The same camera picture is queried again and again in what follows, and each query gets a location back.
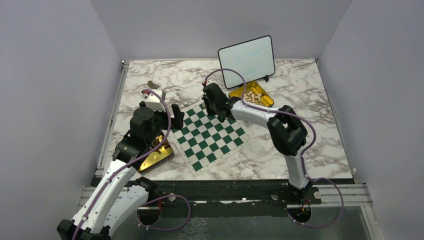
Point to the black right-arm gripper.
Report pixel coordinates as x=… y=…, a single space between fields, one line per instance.
x=210 y=112

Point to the small whiteboard with stand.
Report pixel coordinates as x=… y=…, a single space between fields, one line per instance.
x=252 y=59

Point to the gold tin with dark pieces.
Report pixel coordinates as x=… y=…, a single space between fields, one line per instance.
x=156 y=159

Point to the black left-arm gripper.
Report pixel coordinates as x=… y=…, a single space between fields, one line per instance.
x=176 y=122

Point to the green white chess mat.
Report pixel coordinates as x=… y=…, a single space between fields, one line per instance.
x=204 y=141

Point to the gold tin with white pieces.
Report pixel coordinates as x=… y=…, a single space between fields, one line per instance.
x=254 y=94

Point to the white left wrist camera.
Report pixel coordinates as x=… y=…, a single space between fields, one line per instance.
x=153 y=102

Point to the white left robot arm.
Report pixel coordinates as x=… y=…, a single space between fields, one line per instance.
x=104 y=212

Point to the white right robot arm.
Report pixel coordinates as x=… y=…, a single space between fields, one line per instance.
x=288 y=134

